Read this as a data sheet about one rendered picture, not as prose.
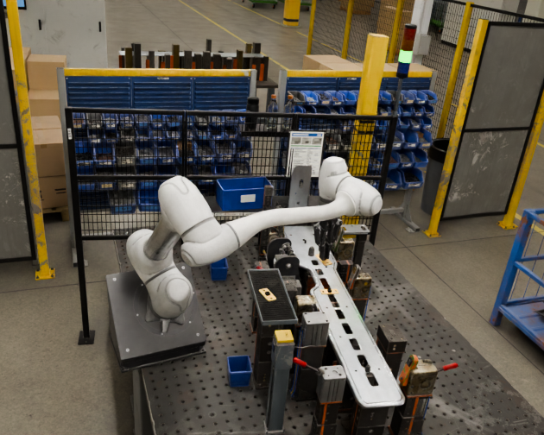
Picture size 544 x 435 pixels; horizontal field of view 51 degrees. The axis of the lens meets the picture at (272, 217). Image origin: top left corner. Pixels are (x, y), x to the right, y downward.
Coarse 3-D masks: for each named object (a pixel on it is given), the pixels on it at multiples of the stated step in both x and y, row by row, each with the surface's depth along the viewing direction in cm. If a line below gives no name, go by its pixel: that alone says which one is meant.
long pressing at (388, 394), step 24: (312, 240) 307; (312, 264) 284; (336, 264) 286; (312, 288) 264; (336, 288) 266; (336, 336) 234; (360, 336) 235; (384, 360) 223; (360, 384) 209; (384, 384) 210
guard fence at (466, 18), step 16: (352, 0) 850; (400, 0) 728; (448, 0) 641; (400, 16) 737; (464, 16) 616; (480, 16) 596; (528, 16) 534; (352, 32) 857; (368, 32) 814; (448, 32) 647; (464, 32) 620; (352, 48) 860; (464, 48) 625; (448, 64) 652; (448, 96) 652; (448, 112) 662; (512, 224) 581
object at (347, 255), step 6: (342, 240) 303; (348, 240) 301; (342, 246) 299; (348, 246) 300; (336, 252) 303; (342, 252) 301; (348, 252) 302; (336, 258) 303; (342, 258) 303; (348, 258) 303
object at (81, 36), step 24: (24, 0) 762; (48, 0) 774; (72, 0) 783; (96, 0) 793; (24, 24) 777; (48, 24) 787; (72, 24) 797; (96, 24) 807; (48, 48) 802; (72, 48) 811; (96, 48) 822
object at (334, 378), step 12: (324, 372) 205; (336, 372) 206; (324, 384) 203; (336, 384) 204; (324, 396) 206; (336, 396) 207; (324, 408) 209; (336, 408) 210; (324, 420) 212; (312, 432) 220; (324, 432) 215
